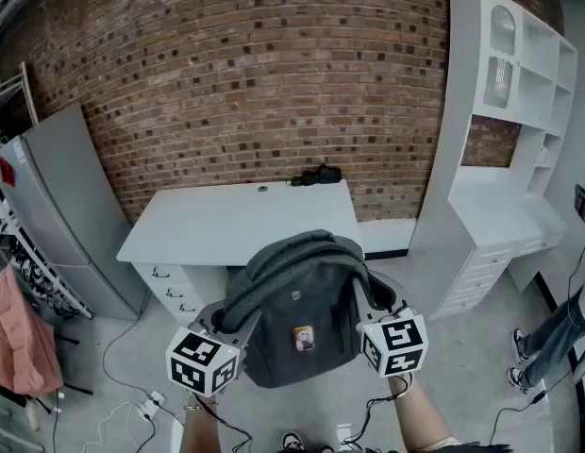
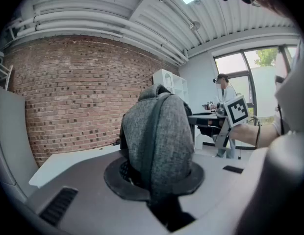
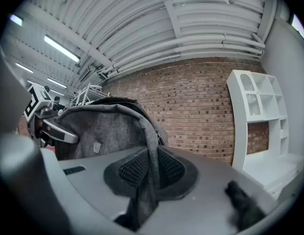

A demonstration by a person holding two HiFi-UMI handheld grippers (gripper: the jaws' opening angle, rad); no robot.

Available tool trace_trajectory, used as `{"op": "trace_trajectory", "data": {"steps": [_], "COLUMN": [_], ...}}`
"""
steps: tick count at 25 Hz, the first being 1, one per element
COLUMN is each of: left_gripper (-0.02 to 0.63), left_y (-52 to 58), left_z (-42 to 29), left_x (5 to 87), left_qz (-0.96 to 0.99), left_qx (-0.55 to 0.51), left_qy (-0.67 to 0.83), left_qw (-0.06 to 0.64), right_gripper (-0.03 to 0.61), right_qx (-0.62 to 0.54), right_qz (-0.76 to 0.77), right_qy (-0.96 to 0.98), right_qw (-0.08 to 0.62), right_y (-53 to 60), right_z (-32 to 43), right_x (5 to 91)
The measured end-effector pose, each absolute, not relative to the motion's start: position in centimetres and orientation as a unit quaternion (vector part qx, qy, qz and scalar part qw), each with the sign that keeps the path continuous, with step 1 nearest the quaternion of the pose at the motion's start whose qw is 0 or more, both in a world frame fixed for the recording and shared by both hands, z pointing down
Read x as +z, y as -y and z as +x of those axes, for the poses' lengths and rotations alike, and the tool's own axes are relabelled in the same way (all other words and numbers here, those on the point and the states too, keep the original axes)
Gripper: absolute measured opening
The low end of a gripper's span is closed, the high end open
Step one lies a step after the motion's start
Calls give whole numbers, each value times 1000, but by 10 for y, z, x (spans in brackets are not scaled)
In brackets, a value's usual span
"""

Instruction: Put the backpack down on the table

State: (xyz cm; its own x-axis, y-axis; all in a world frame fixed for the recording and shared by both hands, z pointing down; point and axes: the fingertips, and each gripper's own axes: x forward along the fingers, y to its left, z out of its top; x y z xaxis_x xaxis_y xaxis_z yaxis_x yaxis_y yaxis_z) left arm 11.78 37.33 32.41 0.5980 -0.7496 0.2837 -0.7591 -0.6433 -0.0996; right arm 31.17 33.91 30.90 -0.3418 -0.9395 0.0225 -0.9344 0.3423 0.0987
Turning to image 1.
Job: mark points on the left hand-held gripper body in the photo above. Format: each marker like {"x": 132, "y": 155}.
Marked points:
{"x": 203, "y": 359}

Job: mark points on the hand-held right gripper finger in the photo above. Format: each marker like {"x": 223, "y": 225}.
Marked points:
{"x": 363, "y": 300}

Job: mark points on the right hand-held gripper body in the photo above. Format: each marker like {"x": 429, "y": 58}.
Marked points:
{"x": 396, "y": 347}

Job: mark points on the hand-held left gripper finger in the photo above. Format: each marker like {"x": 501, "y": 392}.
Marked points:
{"x": 250, "y": 330}

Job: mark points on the dark gray backpack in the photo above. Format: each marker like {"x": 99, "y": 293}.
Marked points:
{"x": 292, "y": 300}

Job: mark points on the person's right forearm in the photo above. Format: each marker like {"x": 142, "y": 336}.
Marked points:
{"x": 420, "y": 418}

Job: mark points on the person's left forearm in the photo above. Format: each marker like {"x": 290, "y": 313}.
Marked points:
{"x": 200, "y": 432}

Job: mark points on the white power strip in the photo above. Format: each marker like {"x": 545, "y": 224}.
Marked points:
{"x": 151, "y": 404}

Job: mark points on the white low panel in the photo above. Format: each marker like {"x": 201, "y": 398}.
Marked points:
{"x": 387, "y": 234}

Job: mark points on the white table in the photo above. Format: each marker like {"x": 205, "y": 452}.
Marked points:
{"x": 203, "y": 224}

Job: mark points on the person's shoe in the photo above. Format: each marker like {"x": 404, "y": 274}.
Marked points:
{"x": 518, "y": 380}
{"x": 292, "y": 441}
{"x": 519, "y": 345}

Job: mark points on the black rack base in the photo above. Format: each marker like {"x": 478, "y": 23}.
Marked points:
{"x": 78, "y": 387}

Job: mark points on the black pouch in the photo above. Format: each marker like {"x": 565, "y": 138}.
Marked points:
{"x": 321, "y": 175}

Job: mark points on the white hutch cabinet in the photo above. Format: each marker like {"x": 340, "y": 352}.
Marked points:
{"x": 486, "y": 206}

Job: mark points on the pink garment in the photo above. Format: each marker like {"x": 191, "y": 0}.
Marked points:
{"x": 19, "y": 342}

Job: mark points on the gray refrigerator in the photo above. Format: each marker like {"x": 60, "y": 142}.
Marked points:
{"x": 61, "y": 196}

